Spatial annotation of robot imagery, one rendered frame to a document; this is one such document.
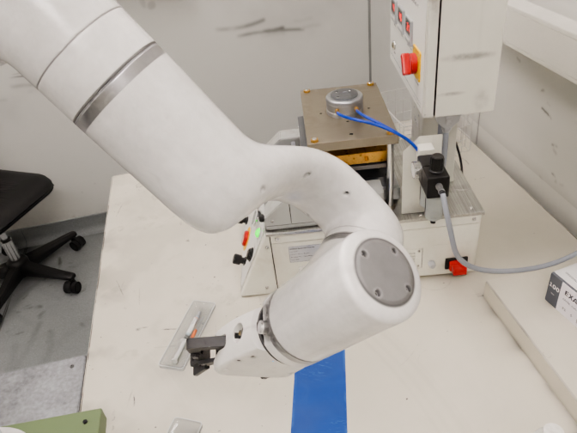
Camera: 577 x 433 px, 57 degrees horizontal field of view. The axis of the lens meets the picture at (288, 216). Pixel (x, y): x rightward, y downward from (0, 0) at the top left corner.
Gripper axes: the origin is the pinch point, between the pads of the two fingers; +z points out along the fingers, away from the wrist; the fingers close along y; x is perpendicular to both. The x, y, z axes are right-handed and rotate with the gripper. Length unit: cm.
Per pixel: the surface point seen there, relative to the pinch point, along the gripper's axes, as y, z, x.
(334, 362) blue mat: 33.0, 25.6, 8.1
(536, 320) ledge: 65, 1, 12
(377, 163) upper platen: 37, 8, 45
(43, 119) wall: -25, 158, 148
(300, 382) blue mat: 26.4, 28.0, 4.5
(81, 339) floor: 5, 168, 50
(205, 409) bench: 10.3, 36.5, 0.7
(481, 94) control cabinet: 42, -16, 47
